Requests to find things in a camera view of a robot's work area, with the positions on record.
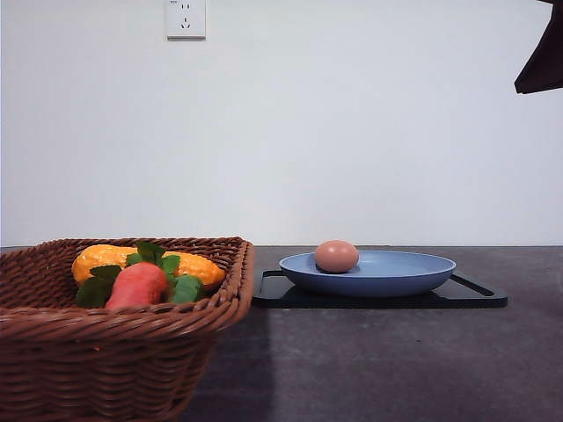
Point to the black gripper finger holding plate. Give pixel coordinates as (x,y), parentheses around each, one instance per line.
(544,70)

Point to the blue plate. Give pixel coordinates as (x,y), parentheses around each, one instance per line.
(376,274)

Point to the brown egg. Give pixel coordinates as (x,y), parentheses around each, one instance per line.
(336,256)

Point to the brown wicker basket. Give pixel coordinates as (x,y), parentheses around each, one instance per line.
(114,329)

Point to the black tray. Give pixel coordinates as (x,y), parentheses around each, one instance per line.
(272,292)

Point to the yellow toy corn cob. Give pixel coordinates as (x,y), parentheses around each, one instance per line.
(117,255)

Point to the orange toy carrot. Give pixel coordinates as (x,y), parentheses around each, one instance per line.
(147,280)

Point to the white wall socket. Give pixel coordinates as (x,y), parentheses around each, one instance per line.
(186,20)

